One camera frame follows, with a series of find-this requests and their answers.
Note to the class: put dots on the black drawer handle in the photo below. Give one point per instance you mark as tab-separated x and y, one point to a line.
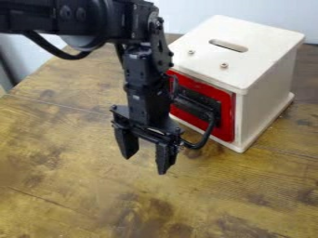
198	110

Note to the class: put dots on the red drawer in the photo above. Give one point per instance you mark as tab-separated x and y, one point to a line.
225	131

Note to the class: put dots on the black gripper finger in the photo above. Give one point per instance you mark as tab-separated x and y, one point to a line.
127	142
165	157

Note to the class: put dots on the white wooden box cabinet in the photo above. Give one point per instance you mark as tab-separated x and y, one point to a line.
238	62

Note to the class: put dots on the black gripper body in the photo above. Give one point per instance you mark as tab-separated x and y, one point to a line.
145	114

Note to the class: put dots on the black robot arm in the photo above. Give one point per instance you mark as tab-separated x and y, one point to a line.
70	28

